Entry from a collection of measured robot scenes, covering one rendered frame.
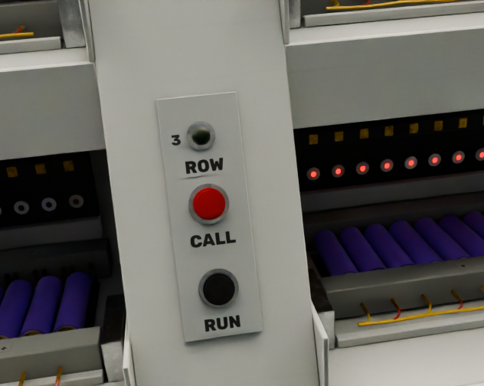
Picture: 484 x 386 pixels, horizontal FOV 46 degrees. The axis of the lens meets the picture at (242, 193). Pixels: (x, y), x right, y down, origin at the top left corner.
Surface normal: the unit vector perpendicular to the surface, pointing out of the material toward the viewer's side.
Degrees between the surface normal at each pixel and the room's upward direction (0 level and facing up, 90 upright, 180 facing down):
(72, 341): 21
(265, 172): 90
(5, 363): 111
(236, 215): 90
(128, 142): 90
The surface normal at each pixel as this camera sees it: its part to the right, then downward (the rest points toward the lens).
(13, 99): 0.15, 0.39
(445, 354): -0.07, -0.91
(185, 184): 0.11, 0.04
